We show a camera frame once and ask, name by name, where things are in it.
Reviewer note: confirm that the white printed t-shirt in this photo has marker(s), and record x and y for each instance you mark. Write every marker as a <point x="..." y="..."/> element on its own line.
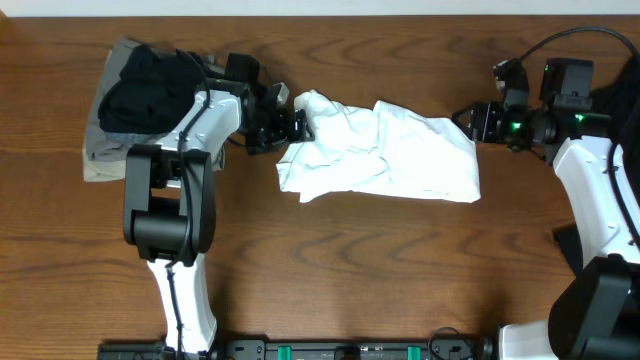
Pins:
<point x="386" y="150"/>

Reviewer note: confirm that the grey folded garment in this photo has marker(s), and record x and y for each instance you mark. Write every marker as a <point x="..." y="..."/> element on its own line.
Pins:
<point x="111" y="147"/>

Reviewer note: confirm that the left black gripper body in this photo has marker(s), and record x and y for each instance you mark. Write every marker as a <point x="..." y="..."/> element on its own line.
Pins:
<point x="272" y="130"/>

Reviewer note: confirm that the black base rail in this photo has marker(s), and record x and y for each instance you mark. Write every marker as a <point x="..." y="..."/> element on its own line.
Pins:
<point x="446" y="347"/>

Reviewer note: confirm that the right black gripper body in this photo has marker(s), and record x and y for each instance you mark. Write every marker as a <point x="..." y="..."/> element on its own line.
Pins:
<point x="515" y="126"/>

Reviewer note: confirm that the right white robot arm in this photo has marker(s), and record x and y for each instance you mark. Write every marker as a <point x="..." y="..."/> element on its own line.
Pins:
<point x="597" y="315"/>

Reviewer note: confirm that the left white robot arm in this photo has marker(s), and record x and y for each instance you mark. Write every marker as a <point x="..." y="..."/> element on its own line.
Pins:
<point x="169" y="207"/>

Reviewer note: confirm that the black folded garment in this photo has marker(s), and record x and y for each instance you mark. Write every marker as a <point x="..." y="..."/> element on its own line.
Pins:
<point x="153" y="94"/>

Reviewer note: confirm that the beige folded garment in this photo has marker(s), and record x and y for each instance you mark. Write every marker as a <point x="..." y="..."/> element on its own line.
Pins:
<point x="94" y="171"/>

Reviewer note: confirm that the black cloth pile right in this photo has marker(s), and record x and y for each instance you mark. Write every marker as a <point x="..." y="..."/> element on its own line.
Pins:
<point x="625" y="100"/>

